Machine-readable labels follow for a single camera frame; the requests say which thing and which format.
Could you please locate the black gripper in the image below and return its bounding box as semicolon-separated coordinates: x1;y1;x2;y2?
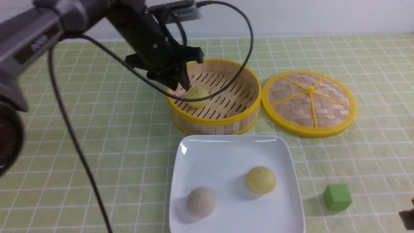
107;0;204;91

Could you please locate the yellow steamed bun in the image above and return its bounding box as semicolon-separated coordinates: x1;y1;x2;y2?
186;87;211;109
245;166;276;195

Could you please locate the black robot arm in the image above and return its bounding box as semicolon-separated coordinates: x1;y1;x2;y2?
0;0;204;175

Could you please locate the white square plate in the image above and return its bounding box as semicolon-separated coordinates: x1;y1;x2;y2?
169;135;306;233

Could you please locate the grey steamed bun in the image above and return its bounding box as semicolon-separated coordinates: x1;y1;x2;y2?
186;187;216;219

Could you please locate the bamboo steamer basket yellow rim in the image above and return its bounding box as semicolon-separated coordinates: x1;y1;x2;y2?
168;59;262;135

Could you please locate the green checkered tablecloth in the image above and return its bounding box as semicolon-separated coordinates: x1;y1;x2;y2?
0;34;414;233

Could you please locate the woven bamboo steamer lid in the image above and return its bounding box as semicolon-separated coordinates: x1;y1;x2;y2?
261;70;357;138

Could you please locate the green cube block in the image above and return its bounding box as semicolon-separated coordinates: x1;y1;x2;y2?
323;184;352;211

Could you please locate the dark right gripper tip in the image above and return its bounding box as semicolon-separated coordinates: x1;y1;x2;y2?
398;208;414;230

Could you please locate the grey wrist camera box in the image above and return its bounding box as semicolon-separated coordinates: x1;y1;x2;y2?
148;0;202;25

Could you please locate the black cable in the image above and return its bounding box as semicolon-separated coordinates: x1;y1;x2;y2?
48;0;254;233

